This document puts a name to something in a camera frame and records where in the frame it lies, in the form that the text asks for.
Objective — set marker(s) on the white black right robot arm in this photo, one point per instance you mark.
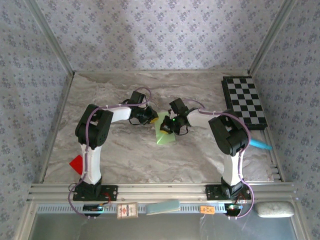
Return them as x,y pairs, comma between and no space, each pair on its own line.
230,135

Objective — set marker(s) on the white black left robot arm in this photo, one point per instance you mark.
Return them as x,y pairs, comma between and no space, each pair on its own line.
93,160

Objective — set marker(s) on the red folded paper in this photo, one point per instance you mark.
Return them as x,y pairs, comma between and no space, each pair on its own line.
76,163

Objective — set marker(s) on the black grey chessboard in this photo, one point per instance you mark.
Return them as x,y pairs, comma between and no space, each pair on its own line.
246,100

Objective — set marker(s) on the pale blue foam block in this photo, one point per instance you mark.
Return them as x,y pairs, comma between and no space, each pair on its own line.
162,207

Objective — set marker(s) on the cyan blue marker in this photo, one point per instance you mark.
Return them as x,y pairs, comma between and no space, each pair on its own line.
261,144

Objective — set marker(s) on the tan card with red print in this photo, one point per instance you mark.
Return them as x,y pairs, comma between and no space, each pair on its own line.
127,210

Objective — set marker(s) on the orange tag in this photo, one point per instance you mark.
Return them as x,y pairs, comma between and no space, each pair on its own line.
207,210

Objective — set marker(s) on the grey speckled stone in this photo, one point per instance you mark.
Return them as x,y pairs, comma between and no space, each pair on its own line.
275,209

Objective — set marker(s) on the aluminium front rail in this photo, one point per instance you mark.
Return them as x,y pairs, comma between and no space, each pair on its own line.
160,191

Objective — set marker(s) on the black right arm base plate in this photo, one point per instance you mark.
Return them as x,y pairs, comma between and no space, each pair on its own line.
212,192

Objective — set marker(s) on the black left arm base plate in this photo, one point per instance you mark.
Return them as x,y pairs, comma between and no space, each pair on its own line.
110,193

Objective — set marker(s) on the aluminium side rail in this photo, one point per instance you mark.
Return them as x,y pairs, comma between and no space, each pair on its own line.
56,130
275,167

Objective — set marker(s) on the aluminium frame post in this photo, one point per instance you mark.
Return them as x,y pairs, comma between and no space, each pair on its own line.
272,32
50,32

